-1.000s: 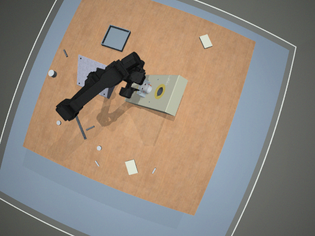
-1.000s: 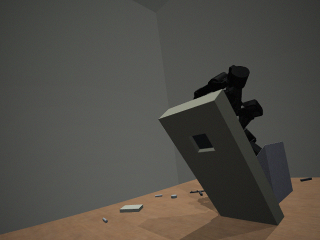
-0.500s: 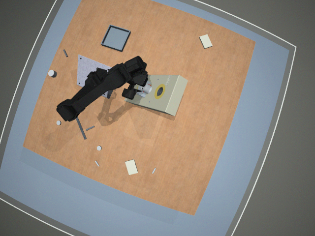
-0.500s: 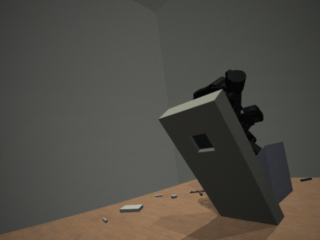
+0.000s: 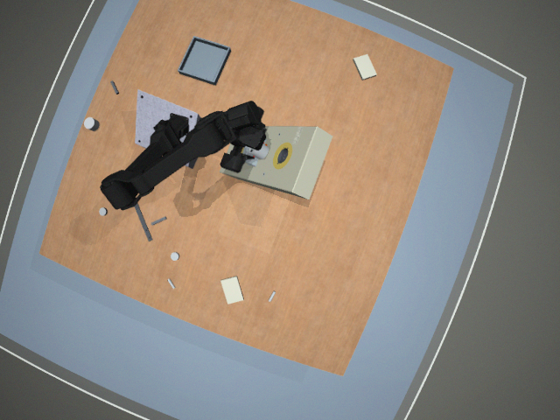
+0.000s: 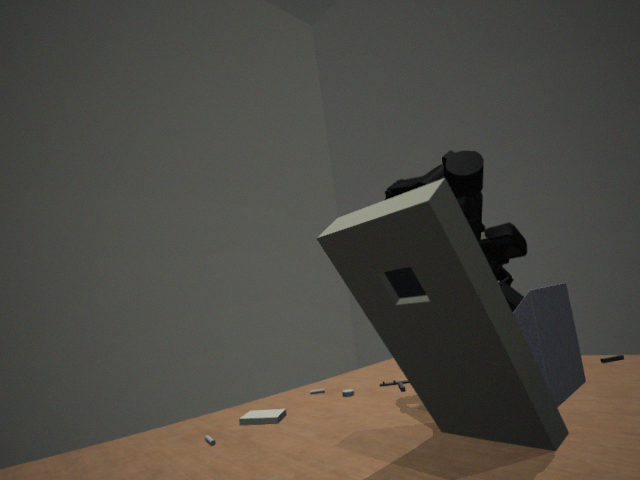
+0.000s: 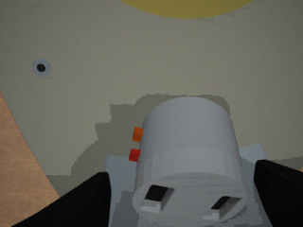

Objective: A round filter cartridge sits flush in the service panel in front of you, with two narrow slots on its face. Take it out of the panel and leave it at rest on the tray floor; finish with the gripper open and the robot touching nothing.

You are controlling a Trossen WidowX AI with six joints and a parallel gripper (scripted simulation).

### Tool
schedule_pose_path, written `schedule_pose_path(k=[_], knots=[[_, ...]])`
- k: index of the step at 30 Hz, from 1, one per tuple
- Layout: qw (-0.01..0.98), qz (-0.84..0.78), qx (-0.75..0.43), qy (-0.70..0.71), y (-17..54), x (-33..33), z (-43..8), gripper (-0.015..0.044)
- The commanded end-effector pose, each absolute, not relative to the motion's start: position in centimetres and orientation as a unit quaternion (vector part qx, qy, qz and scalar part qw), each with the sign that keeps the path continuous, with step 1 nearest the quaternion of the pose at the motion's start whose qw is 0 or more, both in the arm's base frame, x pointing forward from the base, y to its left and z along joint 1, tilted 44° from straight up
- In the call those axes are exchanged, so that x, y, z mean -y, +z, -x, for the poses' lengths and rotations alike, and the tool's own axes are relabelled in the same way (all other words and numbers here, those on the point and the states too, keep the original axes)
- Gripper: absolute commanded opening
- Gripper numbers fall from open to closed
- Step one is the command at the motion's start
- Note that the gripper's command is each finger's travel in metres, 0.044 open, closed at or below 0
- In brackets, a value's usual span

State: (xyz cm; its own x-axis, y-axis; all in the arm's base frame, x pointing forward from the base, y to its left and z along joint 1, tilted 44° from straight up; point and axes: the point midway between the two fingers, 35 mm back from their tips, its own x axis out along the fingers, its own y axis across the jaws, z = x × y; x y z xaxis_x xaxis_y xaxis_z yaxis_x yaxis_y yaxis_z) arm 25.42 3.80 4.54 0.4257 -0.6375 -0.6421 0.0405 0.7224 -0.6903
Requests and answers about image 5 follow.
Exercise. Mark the white cylinder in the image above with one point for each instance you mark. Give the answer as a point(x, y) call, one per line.
point(91, 124)

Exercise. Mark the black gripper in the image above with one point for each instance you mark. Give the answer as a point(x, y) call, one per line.
point(236, 158)

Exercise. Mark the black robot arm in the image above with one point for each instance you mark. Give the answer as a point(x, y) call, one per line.
point(166, 154)

